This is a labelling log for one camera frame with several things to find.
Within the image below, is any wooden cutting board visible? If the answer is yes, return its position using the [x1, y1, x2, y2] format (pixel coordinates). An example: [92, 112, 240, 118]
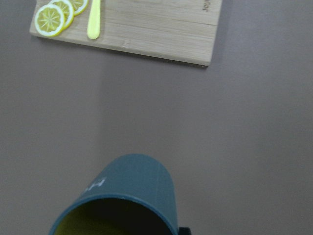
[29, 0, 224, 68]

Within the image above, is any lemon slice front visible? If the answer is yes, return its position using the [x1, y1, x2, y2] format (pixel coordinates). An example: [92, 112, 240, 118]
[34, 4, 65, 37]

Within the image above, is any dark teal mug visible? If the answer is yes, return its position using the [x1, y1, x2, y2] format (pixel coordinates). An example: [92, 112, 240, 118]
[50, 154, 191, 235]

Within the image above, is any yellow plastic knife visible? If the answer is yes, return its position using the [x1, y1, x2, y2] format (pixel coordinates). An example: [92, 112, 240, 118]
[87, 0, 101, 40]

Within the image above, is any lemon slice back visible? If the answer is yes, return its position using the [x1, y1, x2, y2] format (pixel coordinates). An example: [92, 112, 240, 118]
[70, 0, 89, 16]

